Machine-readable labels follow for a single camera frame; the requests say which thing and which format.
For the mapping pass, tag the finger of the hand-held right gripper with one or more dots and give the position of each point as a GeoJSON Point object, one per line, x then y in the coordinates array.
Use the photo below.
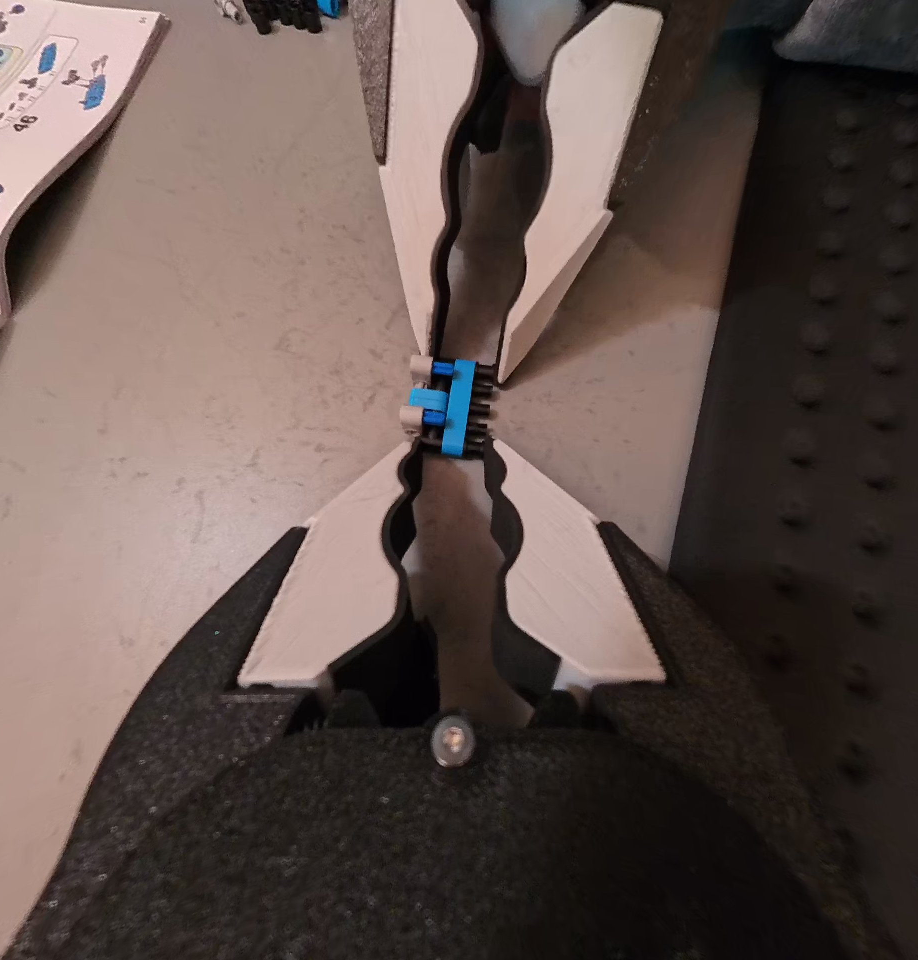
{"type": "Point", "coordinates": [586, 187]}
{"type": "Point", "coordinates": [421, 150]}

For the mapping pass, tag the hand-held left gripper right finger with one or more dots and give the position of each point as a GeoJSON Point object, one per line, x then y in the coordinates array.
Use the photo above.
{"type": "Point", "coordinates": [571, 600]}

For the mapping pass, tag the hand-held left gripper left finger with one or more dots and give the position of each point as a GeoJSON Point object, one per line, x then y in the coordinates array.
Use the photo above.
{"type": "Point", "coordinates": [331, 600]}

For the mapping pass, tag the grey and blue connector assembly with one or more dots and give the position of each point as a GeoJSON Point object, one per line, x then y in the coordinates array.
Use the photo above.
{"type": "Point", "coordinates": [421, 401]}

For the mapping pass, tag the blue beam with black pins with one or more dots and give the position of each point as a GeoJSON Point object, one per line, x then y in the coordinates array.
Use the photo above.
{"type": "Point", "coordinates": [462, 409]}

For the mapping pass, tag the grey desk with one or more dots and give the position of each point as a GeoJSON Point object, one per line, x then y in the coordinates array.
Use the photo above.
{"type": "Point", "coordinates": [204, 450]}

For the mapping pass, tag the pile of small building parts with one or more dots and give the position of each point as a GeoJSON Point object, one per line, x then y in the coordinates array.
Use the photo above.
{"type": "Point", "coordinates": [286, 15]}

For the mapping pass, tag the dark dimpled mat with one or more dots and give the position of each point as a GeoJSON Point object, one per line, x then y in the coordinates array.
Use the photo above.
{"type": "Point", "coordinates": [841, 450]}

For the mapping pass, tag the open instruction booklet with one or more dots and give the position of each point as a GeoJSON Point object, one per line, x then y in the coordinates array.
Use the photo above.
{"type": "Point", "coordinates": [39, 150]}

